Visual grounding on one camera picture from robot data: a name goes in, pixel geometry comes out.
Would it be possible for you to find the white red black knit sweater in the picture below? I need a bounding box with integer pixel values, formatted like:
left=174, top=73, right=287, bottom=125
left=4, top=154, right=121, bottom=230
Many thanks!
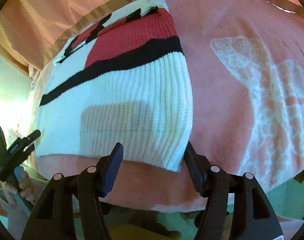
left=36, top=0, right=193, bottom=172

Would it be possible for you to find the white sleeve forearm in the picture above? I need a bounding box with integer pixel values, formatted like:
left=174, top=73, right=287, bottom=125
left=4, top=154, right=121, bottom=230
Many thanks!
left=0, top=188, right=28, bottom=239

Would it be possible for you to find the person's left hand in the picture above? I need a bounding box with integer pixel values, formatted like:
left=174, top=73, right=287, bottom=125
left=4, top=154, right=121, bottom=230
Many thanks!
left=3, top=169, right=37, bottom=212

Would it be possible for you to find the pink curtain with tan hem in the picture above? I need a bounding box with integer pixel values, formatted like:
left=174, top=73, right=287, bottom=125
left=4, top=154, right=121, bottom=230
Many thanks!
left=0, top=0, right=304, bottom=74

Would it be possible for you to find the pink blanket with white pattern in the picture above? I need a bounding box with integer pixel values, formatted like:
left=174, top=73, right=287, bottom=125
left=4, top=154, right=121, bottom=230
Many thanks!
left=35, top=0, right=304, bottom=212

